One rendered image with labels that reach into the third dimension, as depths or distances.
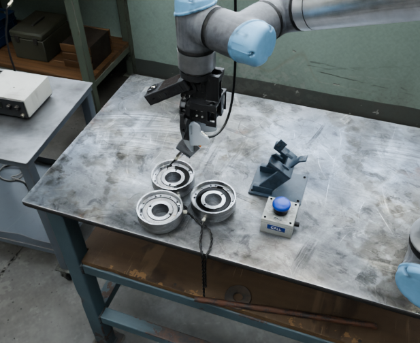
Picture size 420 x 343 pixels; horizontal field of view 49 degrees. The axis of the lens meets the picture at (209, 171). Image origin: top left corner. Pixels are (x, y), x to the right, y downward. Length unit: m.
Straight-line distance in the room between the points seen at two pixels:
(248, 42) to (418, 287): 0.48
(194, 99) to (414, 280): 0.52
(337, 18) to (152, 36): 2.16
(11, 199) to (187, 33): 1.39
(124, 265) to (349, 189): 0.63
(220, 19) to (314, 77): 1.91
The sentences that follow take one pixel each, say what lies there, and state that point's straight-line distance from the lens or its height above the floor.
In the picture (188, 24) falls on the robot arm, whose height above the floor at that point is 1.24.
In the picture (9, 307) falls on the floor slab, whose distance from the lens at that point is 2.02.
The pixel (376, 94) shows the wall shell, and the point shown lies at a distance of 2.71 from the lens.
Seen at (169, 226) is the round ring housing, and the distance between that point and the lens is 1.02.
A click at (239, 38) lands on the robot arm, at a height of 1.25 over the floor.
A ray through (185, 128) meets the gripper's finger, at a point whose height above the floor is 1.01.
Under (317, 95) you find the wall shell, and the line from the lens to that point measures 2.75.
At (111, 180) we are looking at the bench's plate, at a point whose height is 0.80.
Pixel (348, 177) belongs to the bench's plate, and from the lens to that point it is 1.20.
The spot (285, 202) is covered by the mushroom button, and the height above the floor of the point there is 0.87.
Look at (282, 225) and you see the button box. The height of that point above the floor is 0.84.
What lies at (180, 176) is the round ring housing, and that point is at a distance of 1.13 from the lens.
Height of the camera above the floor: 1.61
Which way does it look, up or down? 44 degrees down
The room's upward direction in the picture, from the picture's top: 1 degrees counter-clockwise
